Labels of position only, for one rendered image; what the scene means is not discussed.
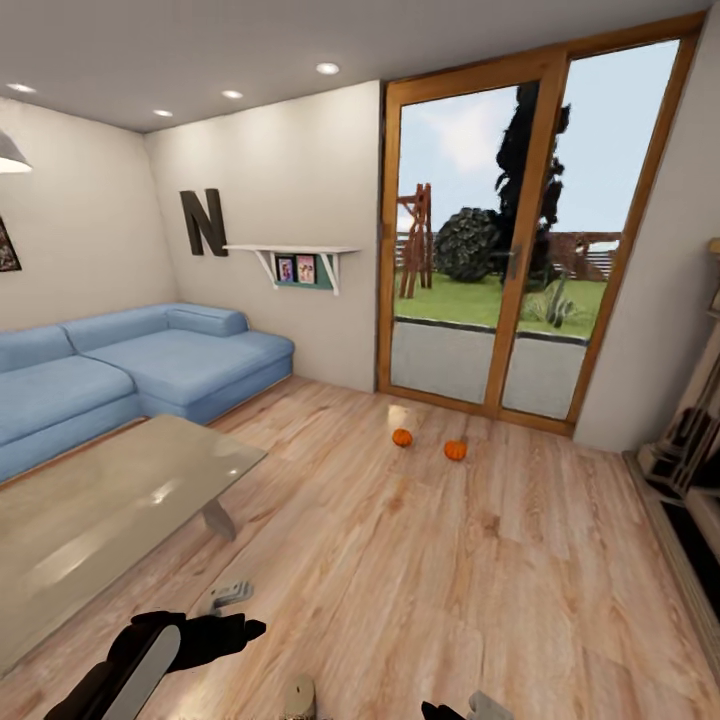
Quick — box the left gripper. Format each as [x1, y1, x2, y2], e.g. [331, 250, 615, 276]
[190, 613, 266, 667]

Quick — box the pillar candle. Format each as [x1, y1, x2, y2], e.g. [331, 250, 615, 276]
[282, 673, 317, 720]

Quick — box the pumpkin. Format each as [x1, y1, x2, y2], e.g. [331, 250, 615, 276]
[392, 429, 413, 447]
[443, 441, 467, 461]

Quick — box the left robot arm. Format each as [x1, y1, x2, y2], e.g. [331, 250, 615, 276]
[43, 579, 266, 720]

